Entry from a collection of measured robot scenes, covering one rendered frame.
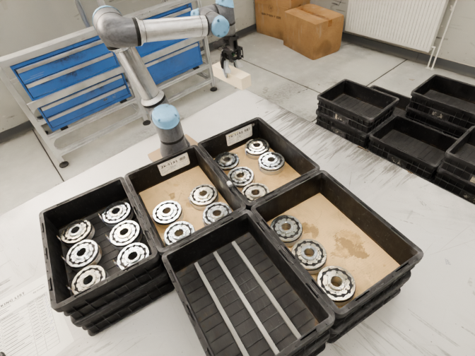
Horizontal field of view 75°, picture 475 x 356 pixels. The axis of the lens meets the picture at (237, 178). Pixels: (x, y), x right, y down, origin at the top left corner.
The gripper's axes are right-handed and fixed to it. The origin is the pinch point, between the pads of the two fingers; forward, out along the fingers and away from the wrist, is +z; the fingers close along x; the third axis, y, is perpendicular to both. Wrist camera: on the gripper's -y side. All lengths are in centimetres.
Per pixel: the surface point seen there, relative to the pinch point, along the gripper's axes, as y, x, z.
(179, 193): 41, -60, 12
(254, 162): 49, -29, 12
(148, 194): 33, -70, 12
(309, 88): -65, 141, 95
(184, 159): 33, -51, 5
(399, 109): 36, 124, 68
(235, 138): 36.8, -27.9, 6.2
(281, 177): 63, -27, 12
